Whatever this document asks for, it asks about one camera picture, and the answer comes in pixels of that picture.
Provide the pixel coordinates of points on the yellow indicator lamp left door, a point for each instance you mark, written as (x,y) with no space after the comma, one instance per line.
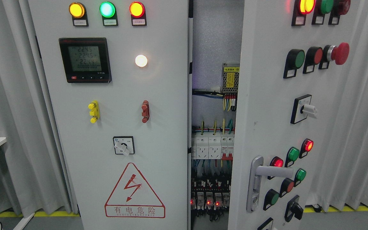
(77,10)

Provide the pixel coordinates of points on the red electric hazard warning sticker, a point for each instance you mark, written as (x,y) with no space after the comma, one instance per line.
(133,197)

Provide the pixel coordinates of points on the red indicator lamp left door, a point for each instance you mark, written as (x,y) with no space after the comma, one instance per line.
(137,9)

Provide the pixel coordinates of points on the white socket breaker row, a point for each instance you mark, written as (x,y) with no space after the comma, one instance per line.
(212,146)

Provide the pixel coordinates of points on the lower relay and breaker row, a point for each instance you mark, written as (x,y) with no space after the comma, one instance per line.
(209,194)

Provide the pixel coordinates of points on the red mushroom emergency stop button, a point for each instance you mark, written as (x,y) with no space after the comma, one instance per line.
(339,54)

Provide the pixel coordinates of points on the grey curtain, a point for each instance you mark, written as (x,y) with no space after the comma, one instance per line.
(341,176)
(33,172)

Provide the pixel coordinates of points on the grey curtain right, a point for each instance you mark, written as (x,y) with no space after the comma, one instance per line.
(341,176)

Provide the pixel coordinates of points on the green indicator lamp left door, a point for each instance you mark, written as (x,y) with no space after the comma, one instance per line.
(107,9)

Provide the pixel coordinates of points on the metal mesh power supply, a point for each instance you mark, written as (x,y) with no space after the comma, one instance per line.
(230,77)

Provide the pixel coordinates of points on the yellow terminal post pair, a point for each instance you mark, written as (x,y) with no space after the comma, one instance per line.
(94,111)

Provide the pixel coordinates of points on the grey cabinet door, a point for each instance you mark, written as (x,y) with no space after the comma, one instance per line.
(283,57)
(161,144)

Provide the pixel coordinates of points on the grey curtain left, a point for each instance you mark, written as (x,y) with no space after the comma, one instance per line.
(33,172)

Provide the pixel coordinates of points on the white rotary switch right door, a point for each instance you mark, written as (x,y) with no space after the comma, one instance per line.
(302,109)

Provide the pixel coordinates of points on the white lit indicator lamp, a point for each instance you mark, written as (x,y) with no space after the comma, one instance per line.
(141,60)

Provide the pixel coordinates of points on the red terminal post pair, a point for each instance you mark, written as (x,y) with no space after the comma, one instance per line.
(145,111)

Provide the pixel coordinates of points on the rotary selector switch left door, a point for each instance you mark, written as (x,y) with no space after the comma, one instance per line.
(124,145)

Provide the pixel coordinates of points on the silver door lever handle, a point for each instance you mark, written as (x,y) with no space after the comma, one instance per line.
(258,170)

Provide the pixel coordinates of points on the black digital power meter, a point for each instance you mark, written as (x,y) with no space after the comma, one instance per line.
(86,60)

